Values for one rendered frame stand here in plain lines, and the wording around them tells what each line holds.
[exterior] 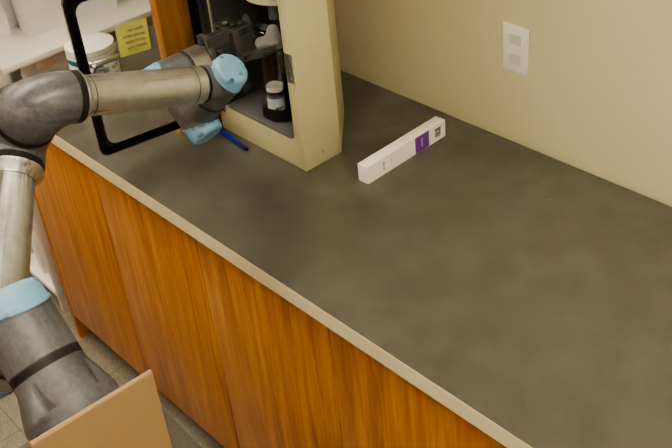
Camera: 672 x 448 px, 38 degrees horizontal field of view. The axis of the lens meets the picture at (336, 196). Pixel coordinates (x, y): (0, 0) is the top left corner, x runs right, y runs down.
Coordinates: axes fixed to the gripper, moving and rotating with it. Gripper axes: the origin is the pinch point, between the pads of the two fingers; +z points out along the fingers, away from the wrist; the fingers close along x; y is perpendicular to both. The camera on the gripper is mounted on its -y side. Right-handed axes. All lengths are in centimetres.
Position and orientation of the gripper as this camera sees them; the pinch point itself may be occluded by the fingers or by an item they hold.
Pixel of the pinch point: (276, 34)
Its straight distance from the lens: 225.8
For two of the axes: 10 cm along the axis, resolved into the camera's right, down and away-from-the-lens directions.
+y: -1.1, -8.2, -5.7
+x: -6.8, -3.6, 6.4
